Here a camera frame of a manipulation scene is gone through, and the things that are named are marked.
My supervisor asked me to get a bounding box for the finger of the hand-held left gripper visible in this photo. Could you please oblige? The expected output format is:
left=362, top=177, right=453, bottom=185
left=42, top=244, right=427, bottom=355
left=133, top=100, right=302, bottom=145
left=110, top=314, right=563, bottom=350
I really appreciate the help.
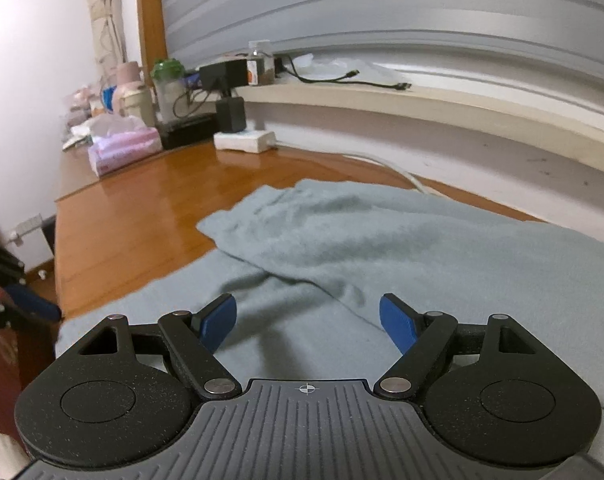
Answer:
left=0, top=284, right=64, bottom=331
left=0, top=232, right=28, bottom=287

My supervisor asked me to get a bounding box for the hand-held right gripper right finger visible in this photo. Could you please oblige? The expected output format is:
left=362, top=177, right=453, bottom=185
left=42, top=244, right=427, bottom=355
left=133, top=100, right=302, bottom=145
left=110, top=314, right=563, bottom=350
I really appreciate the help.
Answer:
left=374, top=292, right=539, bottom=402

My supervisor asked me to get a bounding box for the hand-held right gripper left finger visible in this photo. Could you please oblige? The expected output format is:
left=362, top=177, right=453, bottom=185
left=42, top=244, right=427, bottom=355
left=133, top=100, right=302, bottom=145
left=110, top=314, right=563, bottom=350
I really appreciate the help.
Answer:
left=77, top=292, right=244, bottom=402

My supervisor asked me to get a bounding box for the grey shirt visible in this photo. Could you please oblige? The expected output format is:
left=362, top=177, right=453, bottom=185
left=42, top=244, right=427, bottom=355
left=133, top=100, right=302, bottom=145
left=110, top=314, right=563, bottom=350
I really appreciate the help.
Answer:
left=56, top=178, right=604, bottom=467

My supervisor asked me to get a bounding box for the pink tissue pack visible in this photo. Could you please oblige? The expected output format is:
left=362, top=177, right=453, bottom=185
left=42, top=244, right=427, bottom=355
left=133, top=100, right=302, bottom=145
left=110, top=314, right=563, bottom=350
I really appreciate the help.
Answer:
left=86, top=115, right=164, bottom=178

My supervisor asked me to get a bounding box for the white power strip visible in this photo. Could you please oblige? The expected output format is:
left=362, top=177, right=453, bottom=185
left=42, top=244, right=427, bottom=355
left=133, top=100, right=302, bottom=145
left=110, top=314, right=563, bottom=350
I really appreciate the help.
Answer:
left=213, top=130, right=277, bottom=154

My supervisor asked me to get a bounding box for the flat black box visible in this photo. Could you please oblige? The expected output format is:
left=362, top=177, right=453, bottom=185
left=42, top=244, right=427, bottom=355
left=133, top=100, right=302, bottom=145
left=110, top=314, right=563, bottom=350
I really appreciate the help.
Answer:
left=158, top=112, right=219, bottom=151

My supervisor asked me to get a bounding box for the black power adapter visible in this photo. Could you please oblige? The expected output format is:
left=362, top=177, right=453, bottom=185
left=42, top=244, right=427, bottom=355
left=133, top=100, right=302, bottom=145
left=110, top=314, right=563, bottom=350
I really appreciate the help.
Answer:
left=215, top=98, right=247, bottom=134

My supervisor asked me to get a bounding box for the cream window sill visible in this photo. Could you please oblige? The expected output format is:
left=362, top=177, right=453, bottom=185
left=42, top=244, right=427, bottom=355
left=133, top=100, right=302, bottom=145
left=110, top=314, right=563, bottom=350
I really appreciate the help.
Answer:
left=232, top=81, right=604, bottom=182

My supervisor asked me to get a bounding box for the pink cup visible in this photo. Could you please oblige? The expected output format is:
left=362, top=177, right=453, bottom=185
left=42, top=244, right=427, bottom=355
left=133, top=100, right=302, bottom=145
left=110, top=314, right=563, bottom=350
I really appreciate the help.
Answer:
left=116, top=61, right=144, bottom=87

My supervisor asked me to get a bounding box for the green lid shaker bottle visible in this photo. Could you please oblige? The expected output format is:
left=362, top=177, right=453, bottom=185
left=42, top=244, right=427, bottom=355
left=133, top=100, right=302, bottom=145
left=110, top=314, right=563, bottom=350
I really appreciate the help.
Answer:
left=151, top=58, right=186, bottom=124

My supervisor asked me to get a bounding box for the black device box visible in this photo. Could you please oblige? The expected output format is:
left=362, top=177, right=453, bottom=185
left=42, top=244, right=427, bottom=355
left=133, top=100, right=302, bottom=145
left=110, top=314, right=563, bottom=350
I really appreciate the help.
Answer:
left=198, top=58, right=249, bottom=92

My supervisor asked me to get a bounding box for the glass jar orange label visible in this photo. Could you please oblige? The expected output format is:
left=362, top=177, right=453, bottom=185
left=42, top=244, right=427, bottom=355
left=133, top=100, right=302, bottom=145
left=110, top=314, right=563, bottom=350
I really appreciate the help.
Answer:
left=246, top=40, right=276, bottom=87

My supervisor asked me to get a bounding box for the beige curtain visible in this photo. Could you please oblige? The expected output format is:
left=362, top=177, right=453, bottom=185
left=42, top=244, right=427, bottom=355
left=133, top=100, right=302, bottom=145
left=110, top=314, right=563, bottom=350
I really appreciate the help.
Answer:
left=83, top=0, right=129, bottom=87

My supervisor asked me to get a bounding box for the grey window blind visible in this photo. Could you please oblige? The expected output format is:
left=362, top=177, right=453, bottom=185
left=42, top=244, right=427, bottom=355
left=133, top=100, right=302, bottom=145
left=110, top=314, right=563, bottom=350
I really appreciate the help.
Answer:
left=159, top=0, right=604, bottom=117

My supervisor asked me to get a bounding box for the white wall socket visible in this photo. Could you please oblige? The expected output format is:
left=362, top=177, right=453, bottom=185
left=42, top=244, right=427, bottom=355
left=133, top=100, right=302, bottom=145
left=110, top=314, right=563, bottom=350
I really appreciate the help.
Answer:
left=8, top=213, right=45, bottom=245

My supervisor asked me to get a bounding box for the white cable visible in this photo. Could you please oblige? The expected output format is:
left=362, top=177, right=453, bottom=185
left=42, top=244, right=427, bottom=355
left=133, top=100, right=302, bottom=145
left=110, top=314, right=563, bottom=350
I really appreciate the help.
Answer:
left=277, top=145, right=435, bottom=197

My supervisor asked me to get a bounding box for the black cable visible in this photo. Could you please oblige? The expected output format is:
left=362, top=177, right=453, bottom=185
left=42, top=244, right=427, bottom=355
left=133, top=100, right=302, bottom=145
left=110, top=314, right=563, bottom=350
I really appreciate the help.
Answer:
left=277, top=55, right=361, bottom=84
left=282, top=55, right=413, bottom=92

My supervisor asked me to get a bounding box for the wooden window frame post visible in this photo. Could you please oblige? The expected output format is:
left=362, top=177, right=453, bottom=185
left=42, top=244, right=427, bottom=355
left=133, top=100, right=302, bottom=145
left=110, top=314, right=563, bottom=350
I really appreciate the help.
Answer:
left=135, top=0, right=169, bottom=79

